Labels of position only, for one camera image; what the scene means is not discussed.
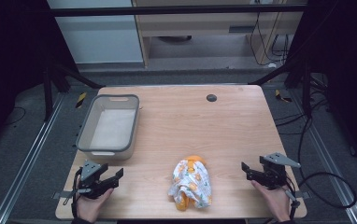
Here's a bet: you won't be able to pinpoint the black metal stand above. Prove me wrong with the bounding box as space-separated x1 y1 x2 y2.
41 60 106 123
249 55 313 119

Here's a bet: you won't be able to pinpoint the light wooden desk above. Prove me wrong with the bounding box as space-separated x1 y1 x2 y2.
131 0 308 68

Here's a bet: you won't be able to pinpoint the white cloth with orange print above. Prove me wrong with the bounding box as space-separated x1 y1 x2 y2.
167 159 213 209

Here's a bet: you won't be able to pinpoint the black floor cables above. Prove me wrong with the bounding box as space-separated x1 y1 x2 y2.
273 74 332 136

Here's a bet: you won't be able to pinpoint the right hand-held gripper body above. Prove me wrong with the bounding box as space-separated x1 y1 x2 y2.
259 151 302 191

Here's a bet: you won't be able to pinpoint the black horizontal bar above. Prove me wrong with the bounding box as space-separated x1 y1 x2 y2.
49 4 307 18

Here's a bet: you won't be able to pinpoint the person's left hand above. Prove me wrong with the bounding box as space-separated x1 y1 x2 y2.
75 187 115 224

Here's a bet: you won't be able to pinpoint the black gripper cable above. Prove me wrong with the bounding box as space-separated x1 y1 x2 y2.
69 167 85 219
283 116 357 222

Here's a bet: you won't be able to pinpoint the grey plastic bin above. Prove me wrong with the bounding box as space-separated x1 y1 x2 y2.
75 93 141 161

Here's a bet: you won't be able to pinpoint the white cabinet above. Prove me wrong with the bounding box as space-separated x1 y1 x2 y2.
46 0 145 65

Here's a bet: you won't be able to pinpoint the black and yellow tape strip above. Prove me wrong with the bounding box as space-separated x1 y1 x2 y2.
75 91 88 109
274 89 293 104

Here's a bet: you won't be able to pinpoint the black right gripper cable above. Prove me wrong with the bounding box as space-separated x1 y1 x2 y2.
283 116 357 222

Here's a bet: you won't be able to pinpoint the dark curtain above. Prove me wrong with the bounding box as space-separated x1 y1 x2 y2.
0 0 80 157
283 0 357 174

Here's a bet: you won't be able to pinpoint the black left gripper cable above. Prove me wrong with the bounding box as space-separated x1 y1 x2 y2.
69 167 85 219

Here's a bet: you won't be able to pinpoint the aluminium floor rail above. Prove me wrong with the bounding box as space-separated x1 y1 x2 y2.
288 90 357 224
0 92 66 224

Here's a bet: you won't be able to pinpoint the grey metal table bracket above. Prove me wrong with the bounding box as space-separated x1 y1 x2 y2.
293 189 311 201
51 189 79 201

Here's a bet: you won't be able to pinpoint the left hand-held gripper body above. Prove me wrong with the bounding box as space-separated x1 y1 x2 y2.
77 159 115 201

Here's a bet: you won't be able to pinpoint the black hanging desk cables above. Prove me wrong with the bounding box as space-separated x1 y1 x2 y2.
249 11 291 67

